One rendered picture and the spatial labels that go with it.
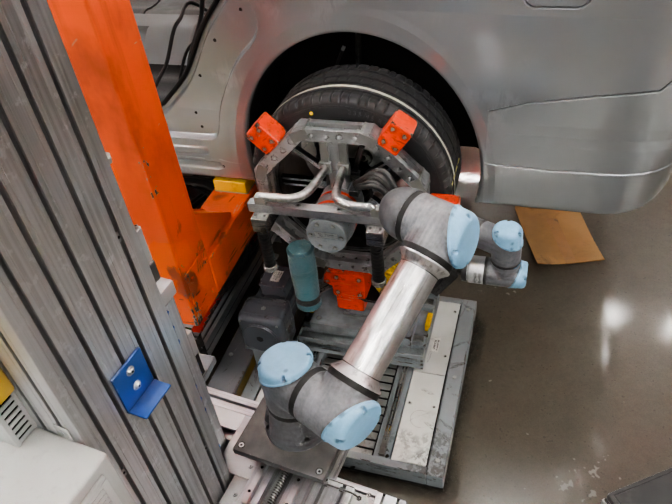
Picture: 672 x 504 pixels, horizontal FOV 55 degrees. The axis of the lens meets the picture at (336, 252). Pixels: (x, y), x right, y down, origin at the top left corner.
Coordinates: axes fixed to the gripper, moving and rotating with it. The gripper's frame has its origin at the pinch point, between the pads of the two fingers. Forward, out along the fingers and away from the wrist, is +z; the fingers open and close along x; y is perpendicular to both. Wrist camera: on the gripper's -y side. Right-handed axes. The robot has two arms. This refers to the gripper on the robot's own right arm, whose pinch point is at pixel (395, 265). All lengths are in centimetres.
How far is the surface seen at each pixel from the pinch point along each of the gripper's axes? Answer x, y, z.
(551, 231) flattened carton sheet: -122, -85, -44
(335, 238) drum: -6.2, 1.9, 19.4
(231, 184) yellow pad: -43, -11, 72
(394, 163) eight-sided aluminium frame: -21.1, 19.6, 4.1
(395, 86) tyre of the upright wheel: -44, 31, 8
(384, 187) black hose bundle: -10.1, 19.3, 4.4
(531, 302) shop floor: -73, -85, -39
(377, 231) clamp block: 0.2, 12.2, 4.4
